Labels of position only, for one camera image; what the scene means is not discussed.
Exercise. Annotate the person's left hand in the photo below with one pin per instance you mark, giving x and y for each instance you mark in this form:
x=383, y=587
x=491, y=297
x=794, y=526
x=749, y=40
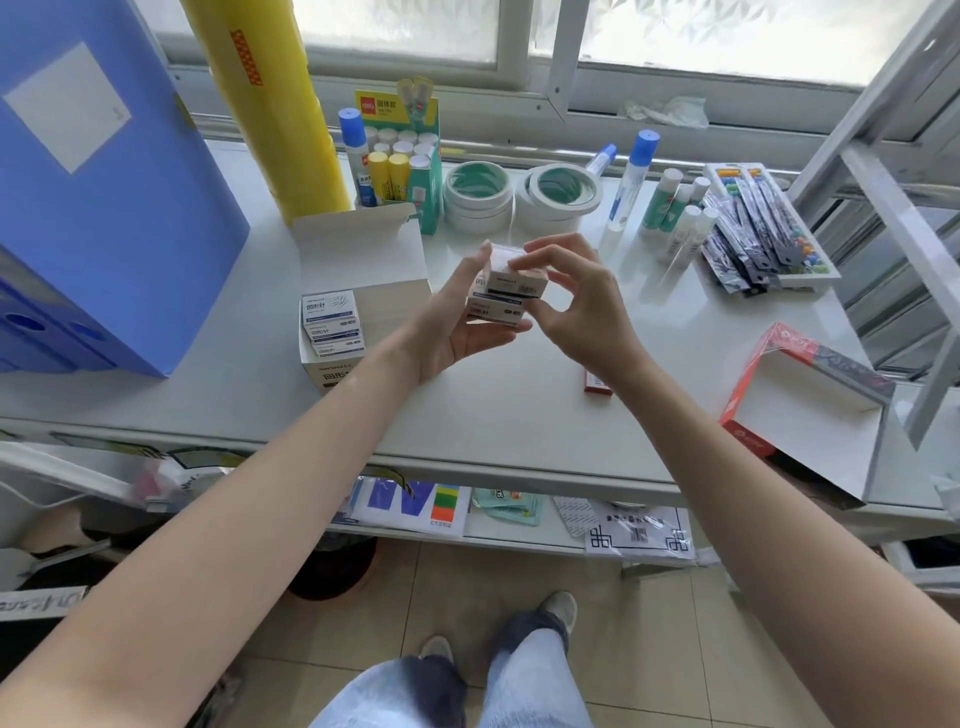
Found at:
x=442, y=334

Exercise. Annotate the person's right hand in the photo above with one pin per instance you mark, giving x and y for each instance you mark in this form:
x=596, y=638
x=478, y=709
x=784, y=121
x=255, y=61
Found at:
x=596, y=315

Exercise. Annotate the person's left thumb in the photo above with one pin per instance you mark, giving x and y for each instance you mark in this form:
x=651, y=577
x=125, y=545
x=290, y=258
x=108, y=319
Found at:
x=465, y=271

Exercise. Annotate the person's right thumb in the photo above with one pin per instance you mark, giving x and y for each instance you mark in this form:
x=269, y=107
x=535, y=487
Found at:
x=549, y=311

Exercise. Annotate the small white paper clip box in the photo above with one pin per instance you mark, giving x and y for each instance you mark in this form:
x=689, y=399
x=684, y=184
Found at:
x=337, y=332
x=492, y=310
x=328, y=306
x=341, y=349
x=513, y=285

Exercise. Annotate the person's left forearm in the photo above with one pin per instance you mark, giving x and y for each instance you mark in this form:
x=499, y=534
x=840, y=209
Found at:
x=225, y=525

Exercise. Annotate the person's right forearm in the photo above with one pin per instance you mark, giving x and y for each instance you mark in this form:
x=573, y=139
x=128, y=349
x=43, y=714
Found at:
x=780, y=540

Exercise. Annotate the stack of white tape rolls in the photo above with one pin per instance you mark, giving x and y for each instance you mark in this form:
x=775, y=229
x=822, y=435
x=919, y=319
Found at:
x=559, y=201
x=478, y=196

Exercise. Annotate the green glue stick display box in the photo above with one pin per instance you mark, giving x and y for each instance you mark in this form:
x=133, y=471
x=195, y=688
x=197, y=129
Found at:
x=429, y=195

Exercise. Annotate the small red box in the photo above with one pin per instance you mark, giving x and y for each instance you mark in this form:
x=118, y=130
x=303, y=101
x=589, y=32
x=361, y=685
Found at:
x=596, y=384

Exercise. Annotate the white open carton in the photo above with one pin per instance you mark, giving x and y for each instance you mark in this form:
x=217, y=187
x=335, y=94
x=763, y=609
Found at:
x=360, y=251

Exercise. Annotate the yellow glue stick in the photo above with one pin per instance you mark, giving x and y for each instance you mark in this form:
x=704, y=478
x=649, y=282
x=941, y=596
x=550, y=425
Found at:
x=398, y=178
x=377, y=178

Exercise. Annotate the group of white-capped glue sticks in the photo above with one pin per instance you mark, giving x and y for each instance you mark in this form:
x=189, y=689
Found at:
x=405, y=140

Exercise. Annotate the blue-capped liquid glue bottle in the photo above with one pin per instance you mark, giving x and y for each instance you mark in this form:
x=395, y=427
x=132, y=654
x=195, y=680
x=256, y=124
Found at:
x=628, y=184
x=602, y=159
x=358, y=157

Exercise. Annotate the green and white glue stick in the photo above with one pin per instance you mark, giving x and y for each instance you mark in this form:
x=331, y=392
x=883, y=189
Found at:
x=686, y=196
x=699, y=234
x=660, y=202
x=679, y=234

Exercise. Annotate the green packet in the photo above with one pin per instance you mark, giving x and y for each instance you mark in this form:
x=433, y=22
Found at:
x=510, y=506

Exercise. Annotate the white dotted packet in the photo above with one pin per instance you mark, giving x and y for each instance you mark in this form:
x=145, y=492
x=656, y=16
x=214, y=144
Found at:
x=574, y=516

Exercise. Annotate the white lower shelf board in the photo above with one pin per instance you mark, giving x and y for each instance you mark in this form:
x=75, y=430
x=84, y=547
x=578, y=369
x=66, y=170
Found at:
x=517, y=536

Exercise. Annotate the crumpled white plastic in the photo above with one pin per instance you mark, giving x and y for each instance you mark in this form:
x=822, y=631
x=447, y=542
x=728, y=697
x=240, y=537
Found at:
x=667, y=111

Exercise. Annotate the blue and white striped packet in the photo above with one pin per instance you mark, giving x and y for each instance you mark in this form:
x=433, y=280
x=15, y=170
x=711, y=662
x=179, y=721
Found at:
x=409, y=504

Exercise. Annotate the white packet with black pattern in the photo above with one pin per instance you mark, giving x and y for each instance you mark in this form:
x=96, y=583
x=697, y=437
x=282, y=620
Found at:
x=645, y=534

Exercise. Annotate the yellow film roll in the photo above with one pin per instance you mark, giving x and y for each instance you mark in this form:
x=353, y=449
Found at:
x=277, y=105

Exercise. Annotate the white display tray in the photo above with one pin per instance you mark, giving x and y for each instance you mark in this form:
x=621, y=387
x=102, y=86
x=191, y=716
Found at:
x=814, y=276

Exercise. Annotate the red and white open box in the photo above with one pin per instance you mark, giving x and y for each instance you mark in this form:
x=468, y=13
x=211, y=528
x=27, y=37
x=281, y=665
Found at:
x=810, y=435

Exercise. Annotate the person's right shoe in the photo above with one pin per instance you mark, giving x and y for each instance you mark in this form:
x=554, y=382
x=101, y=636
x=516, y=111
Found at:
x=561, y=609

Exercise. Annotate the person's shoe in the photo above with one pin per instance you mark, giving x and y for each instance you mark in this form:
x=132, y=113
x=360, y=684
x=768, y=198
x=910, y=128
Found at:
x=561, y=609
x=436, y=649

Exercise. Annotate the black bin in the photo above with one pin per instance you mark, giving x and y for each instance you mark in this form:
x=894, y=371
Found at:
x=334, y=566

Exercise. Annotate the large blue file box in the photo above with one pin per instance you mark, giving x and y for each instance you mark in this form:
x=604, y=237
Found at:
x=142, y=225

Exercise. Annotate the person's left shoe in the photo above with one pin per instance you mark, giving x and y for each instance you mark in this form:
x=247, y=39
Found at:
x=436, y=649

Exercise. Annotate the person's right leg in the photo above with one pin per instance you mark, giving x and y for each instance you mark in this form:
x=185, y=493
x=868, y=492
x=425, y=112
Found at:
x=536, y=675

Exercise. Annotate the person's leg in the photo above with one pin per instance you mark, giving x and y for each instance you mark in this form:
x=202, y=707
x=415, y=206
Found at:
x=536, y=675
x=390, y=694

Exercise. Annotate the blue file box with hole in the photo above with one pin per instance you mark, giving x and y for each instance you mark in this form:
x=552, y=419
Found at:
x=94, y=345
x=22, y=330

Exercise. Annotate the person's left leg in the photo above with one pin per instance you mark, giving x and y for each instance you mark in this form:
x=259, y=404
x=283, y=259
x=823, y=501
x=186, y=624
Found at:
x=390, y=694

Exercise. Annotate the clear plastic bag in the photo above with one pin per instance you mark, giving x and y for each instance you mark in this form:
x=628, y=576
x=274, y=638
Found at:
x=90, y=469

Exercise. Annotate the white storage box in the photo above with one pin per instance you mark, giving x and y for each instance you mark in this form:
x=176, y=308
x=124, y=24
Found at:
x=926, y=566

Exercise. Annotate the white window frame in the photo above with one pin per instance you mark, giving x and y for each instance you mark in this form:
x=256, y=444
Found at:
x=525, y=75

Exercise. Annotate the white metal shelf frame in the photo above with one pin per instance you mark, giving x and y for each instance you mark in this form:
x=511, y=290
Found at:
x=892, y=180

